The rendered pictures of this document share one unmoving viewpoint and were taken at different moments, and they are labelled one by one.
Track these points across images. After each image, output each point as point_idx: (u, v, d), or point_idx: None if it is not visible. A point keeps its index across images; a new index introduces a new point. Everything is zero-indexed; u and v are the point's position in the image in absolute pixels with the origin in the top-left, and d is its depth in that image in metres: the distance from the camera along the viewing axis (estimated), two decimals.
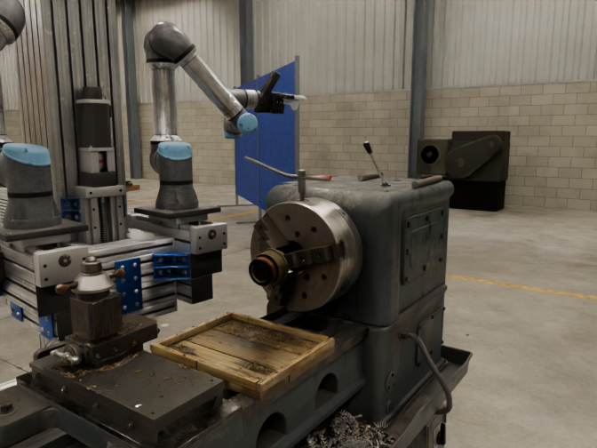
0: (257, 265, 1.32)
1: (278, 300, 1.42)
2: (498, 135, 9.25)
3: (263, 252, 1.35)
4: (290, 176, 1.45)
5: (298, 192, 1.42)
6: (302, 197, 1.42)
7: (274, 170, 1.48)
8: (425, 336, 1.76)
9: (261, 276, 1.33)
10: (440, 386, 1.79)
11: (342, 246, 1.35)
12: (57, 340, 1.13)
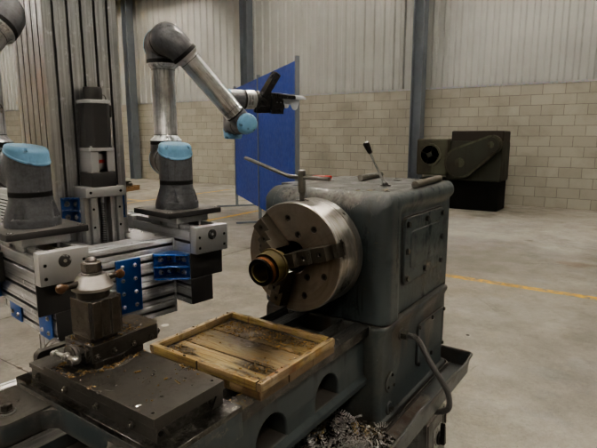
0: (257, 265, 1.32)
1: (278, 300, 1.42)
2: (498, 135, 9.25)
3: (263, 252, 1.35)
4: (290, 176, 1.45)
5: (298, 192, 1.42)
6: (302, 197, 1.42)
7: (274, 170, 1.48)
8: (425, 336, 1.76)
9: (261, 276, 1.33)
10: (440, 386, 1.79)
11: (342, 246, 1.35)
12: (57, 340, 1.13)
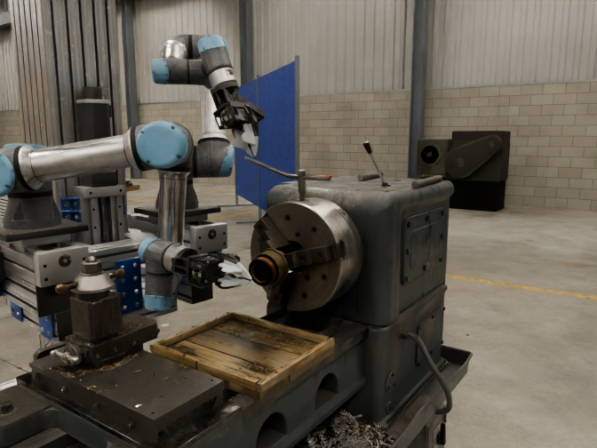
0: (257, 265, 1.32)
1: (278, 300, 1.42)
2: (498, 135, 9.25)
3: (263, 252, 1.35)
4: (290, 176, 1.45)
5: (298, 192, 1.42)
6: (302, 197, 1.42)
7: (274, 170, 1.48)
8: (425, 336, 1.76)
9: (261, 276, 1.33)
10: (440, 386, 1.79)
11: (342, 246, 1.35)
12: (57, 340, 1.13)
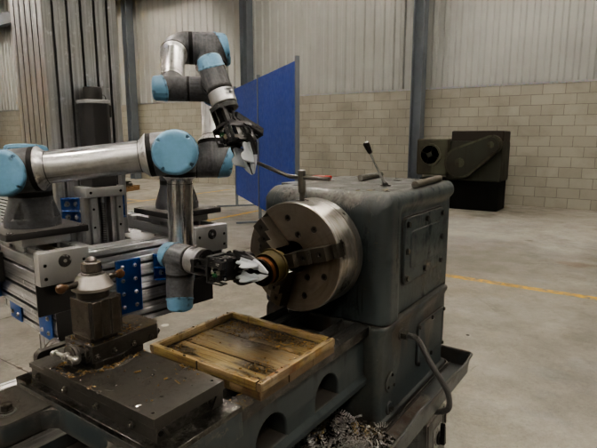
0: None
1: (278, 300, 1.42)
2: (498, 135, 9.25)
3: (263, 252, 1.35)
4: (290, 176, 1.45)
5: (298, 192, 1.42)
6: (302, 197, 1.42)
7: (274, 170, 1.48)
8: (425, 336, 1.76)
9: None
10: (440, 386, 1.79)
11: (342, 246, 1.35)
12: (57, 340, 1.13)
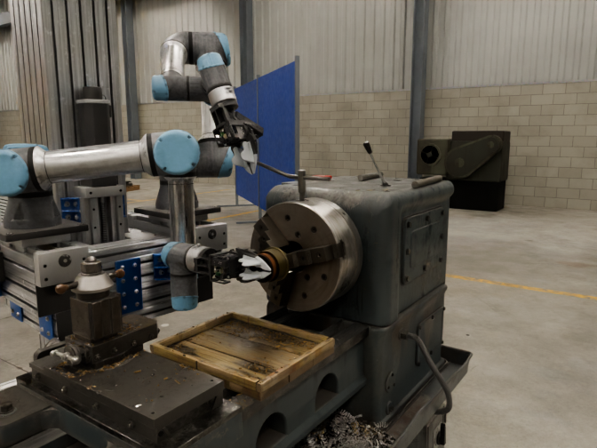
0: None
1: (278, 300, 1.42)
2: (498, 135, 9.25)
3: (266, 250, 1.36)
4: (290, 176, 1.45)
5: (298, 192, 1.42)
6: (302, 197, 1.42)
7: (274, 170, 1.48)
8: (425, 336, 1.76)
9: None
10: (440, 386, 1.79)
11: (342, 246, 1.35)
12: (57, 340, 1.13)
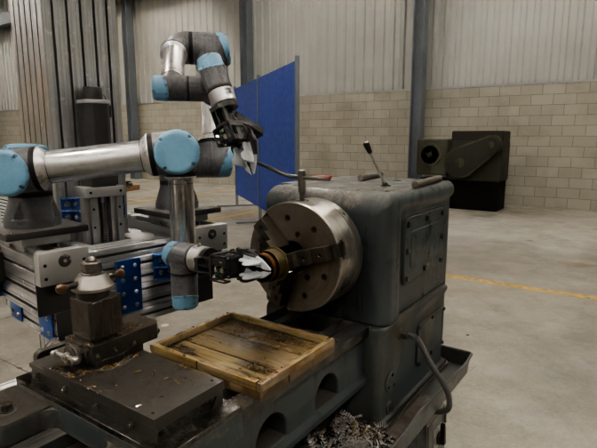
0: None
1: (278, 300, 1.42)
2: (498, 135, 9.25)
3: (266, 250, 1.36)
4: (290, 176, 1.45)
5: (298, 192, 1.42)
6: (302, 197, 1.42)
7: (274, 170, 1.48)
8: (425, 336, 1.76)
9: None
10: (440, 386, 1.79)
11: (342, 246, 1.35)
12: (57, 340, 1.13)
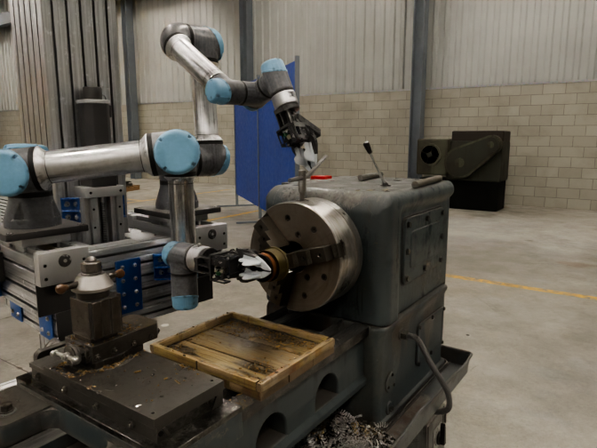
0: None
1: (278, 300, 1.42)
2: (498, 135, 9.25)
3: (266, 250, 1.36)
4: (309, 176, 1.46)
5: (299, 192, 1.43)
6: (299, 197, 1.42)
7: (311, 169, 1.51)
8: (425, 336, 1.76)
9: None
10: (440, 386, 1.79)
11: (342, 246, 1.35)
12: (57, 340, 1.13)
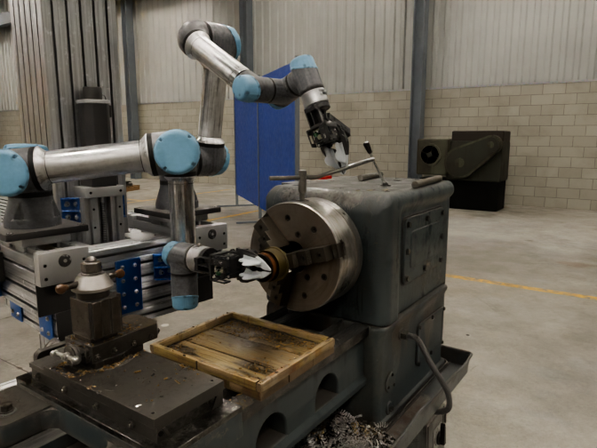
0: None
1: (278, 300, 1.42)
2: (498, 135, 9.25)
3: (266, 250, 1.36)
4: (318, 177, 1.43)
5: (302, 191, 1.43)
6: (299, 197, 1.43)
7: (333, 171, 1.46)
8: (425, 336, 1.76)
9: None
10: (440, 386, 1.79)
11: (342, 246, 1.35)
12: (57, 340, 1.13)
